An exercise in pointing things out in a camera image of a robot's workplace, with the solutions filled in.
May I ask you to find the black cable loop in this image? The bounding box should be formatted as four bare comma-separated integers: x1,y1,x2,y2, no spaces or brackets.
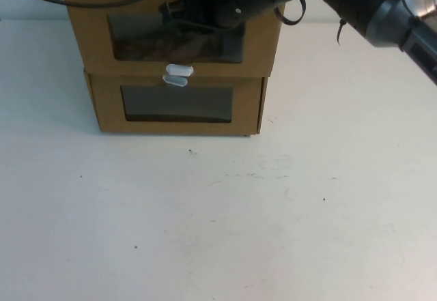
274,0,307,28

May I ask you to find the black zip tie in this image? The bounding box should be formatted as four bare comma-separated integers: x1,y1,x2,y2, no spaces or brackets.
335,18,348,46

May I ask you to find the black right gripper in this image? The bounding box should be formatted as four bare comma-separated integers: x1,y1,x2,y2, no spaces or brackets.
177,0,228,33

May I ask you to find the cardboard shoe box with window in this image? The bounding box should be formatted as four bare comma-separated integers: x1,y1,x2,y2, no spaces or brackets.
62,0,286,77
84,70,269,138

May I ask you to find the white plastic pull tab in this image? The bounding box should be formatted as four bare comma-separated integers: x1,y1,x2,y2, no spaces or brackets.
165,63,195,76

